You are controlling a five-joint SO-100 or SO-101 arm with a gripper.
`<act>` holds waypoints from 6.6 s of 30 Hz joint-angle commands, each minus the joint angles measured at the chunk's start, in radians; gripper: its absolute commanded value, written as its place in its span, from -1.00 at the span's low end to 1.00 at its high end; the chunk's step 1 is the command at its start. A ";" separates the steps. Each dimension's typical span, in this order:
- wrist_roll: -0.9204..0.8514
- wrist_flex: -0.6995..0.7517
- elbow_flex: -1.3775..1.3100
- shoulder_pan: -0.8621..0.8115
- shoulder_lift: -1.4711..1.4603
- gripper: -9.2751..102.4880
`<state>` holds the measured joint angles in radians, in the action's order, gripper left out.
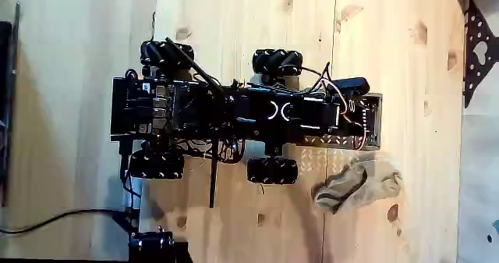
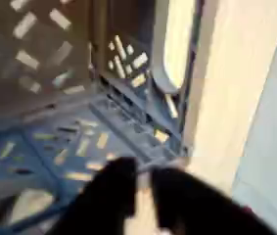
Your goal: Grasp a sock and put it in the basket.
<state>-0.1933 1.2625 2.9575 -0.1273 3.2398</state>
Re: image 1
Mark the perforated plastic basket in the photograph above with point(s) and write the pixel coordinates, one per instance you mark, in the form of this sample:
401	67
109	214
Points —
372	114

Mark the beige sock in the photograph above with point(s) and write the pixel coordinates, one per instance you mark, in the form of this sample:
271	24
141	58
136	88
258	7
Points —
374	185

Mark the black mecanum wheel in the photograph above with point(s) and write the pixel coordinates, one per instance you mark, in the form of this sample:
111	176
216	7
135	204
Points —
167	54
277	62
156	165
272	170

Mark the black perforated metal bracket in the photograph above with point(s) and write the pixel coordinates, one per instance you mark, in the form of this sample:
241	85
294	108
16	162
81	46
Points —
473	60

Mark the black mobile base chassis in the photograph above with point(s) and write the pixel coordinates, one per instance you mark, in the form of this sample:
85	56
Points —
132	107

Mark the black electronic device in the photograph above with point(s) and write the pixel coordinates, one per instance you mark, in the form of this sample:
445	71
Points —
156	247

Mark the black antenna rod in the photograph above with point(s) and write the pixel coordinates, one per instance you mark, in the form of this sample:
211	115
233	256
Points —
195	66
213	177

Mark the black oval camera box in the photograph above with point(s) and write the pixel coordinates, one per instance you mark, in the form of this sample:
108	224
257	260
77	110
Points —
352	85

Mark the dark panel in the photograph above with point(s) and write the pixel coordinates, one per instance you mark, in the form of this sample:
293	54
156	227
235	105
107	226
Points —
6	99

